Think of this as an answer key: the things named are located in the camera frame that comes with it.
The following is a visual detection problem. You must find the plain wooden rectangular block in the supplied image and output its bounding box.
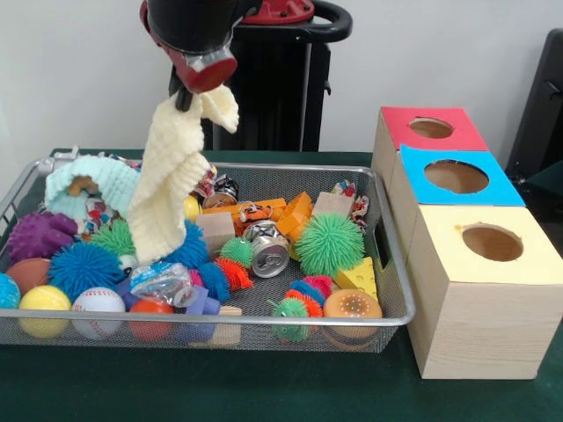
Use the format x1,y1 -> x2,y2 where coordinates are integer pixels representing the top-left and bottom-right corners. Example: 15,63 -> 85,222
195,212 -> 237,260

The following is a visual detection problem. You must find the mint green cloth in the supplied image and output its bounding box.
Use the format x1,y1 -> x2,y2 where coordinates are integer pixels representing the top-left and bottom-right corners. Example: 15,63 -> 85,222
43,154 -> 142,221

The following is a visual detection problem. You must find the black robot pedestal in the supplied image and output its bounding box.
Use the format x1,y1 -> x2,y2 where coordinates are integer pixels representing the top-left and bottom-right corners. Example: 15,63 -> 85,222
201,0 -> 353,153

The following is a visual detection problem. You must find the dark green table cloth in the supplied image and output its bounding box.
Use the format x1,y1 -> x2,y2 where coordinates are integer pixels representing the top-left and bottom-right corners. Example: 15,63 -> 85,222
0,148 -> 563,422

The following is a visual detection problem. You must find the plain green spiky ball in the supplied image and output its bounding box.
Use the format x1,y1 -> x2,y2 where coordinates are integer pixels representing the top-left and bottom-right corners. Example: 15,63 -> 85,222
294,213 -> 366,280

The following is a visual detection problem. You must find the crushed silver drink can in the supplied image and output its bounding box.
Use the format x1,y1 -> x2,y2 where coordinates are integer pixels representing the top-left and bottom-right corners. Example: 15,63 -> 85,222
243,219 -> 291,279

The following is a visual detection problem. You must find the white baseball toy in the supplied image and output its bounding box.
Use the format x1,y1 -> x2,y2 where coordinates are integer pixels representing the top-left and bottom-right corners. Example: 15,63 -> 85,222
71,287 -> 128,339

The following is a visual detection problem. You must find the yellow ball toy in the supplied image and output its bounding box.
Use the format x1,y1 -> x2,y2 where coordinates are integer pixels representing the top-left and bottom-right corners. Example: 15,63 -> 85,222
18,285 -> 72,338

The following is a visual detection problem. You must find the plain blue spiky ball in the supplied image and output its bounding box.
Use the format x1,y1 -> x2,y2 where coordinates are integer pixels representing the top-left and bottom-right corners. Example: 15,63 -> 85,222
48,241 -> 127,302

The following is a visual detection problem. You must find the yellow toy cheese wedge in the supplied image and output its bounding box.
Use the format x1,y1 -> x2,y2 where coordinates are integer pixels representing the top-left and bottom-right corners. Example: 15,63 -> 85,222
336,257 -> 379,302

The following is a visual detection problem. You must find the purple spiky ball with eyes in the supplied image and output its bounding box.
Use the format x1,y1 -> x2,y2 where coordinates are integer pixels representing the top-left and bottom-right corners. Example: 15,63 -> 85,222
6,212 -> 79,265

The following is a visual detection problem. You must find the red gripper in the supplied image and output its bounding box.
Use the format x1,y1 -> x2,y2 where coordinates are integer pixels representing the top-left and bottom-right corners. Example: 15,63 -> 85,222
165,43 -> 238,112

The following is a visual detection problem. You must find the toy burger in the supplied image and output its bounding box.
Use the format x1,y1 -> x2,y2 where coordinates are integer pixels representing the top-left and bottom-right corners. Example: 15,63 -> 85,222
323,289 -> 384,348

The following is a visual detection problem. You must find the wire mesh bin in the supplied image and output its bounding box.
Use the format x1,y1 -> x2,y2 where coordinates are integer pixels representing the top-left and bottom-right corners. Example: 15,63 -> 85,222
0,156 -> 417,353

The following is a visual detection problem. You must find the cream knitted cloth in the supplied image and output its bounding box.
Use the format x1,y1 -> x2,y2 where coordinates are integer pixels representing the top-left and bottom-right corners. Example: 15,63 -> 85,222
127,85 -> 241,265

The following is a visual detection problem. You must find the wooden box with three holes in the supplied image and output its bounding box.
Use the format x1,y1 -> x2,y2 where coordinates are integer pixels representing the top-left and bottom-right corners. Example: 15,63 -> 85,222
371,105 -> 563,380

